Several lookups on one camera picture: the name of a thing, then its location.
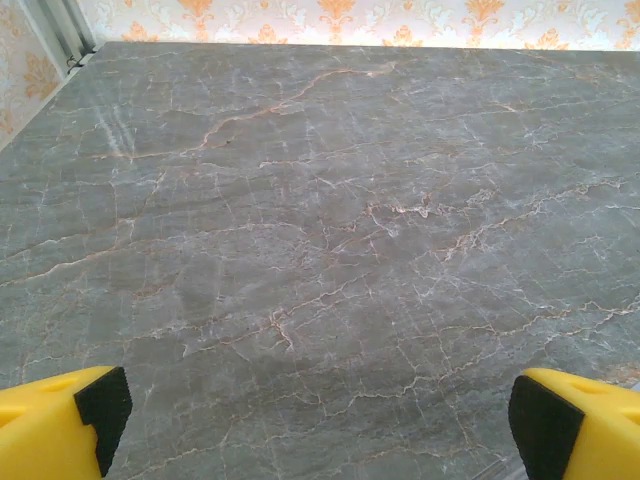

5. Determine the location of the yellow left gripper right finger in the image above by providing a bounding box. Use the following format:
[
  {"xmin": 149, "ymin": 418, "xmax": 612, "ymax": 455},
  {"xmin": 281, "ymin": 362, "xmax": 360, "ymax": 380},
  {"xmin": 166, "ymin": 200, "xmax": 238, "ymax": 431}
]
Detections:
[{"xmin": 508, "ymin": 367, "xmax": 640, "ymax": 480}]

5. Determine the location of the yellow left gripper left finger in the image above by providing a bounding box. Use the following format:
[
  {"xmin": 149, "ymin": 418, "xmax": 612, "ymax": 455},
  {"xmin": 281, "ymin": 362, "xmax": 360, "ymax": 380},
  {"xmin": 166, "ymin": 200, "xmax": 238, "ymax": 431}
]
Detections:
[{"xmin": 0, "ymin": 365, "xmax": 133, "ymax": 480}]

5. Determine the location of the aluminium frame post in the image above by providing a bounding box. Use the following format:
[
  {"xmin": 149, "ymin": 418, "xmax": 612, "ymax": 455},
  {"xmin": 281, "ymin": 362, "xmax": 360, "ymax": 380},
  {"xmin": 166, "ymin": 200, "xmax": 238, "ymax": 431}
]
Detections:
[{"xmin": 17, "ymin": 0, "xmax": 97, "ymax": 81}]

